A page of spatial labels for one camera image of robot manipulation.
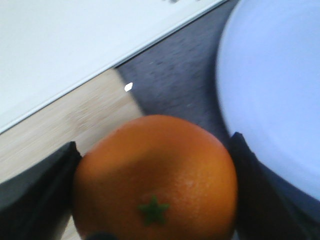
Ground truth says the wooden cutting board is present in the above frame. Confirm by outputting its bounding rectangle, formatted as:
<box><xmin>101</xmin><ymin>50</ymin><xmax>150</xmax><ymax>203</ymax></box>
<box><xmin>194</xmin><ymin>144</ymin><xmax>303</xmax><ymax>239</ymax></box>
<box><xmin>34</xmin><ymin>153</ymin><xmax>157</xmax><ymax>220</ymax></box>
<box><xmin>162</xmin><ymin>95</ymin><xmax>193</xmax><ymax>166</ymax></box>
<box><xmin>0</xmin><ymin>69</ymin><xmax>142</xmax><ymax>240</ymax></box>

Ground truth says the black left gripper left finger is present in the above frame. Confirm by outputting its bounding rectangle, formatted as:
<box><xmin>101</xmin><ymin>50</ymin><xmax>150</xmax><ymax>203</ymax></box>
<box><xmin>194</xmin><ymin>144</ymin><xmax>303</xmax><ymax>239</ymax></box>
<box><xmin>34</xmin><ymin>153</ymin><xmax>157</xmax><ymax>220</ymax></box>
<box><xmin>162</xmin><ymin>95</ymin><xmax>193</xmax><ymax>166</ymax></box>
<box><xmin>0</xmin><ymin>141</ymin><xmax>82</xmax><ymax>240</ymax></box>

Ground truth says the whole orange fruit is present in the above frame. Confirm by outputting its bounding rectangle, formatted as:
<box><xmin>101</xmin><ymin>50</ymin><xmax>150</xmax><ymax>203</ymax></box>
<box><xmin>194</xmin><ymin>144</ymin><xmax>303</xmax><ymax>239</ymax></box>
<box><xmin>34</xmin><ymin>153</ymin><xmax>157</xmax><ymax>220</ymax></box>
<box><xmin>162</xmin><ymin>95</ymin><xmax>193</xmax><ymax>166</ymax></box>
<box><xmin>72</xmin><ymin>115</ymin><xmax>238</xmax><ymax>240</ymax></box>

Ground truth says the light blue plate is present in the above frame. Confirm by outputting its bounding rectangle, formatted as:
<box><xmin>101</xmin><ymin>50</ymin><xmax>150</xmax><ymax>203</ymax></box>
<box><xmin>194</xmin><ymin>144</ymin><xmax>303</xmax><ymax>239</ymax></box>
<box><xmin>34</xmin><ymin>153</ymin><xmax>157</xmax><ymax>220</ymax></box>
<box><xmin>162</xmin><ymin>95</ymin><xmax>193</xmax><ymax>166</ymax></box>
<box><xmin>216</xmin><ymin>0</ymin><xmax>320</xmax><ymax>199</ymax></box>

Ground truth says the white rectangular tray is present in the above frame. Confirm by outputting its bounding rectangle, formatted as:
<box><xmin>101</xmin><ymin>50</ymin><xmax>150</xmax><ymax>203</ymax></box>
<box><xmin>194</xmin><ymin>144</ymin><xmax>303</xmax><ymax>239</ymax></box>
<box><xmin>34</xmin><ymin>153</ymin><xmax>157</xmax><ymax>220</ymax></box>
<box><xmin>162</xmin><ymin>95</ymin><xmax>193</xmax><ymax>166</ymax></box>
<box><xmin>0</xmin><ymin>0</ymin><xmax>221</xmax><ymax>132</ymax></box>

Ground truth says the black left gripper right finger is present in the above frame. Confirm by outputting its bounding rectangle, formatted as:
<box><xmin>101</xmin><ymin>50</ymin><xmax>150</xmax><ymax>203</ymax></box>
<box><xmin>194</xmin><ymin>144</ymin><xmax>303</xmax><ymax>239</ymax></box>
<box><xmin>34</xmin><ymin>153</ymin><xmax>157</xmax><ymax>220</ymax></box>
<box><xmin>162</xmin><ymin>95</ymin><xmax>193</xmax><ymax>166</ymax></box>
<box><xmin>228</xmin><ymin>132</ymin><xmax>320</xmax><ymax>240</ymax></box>

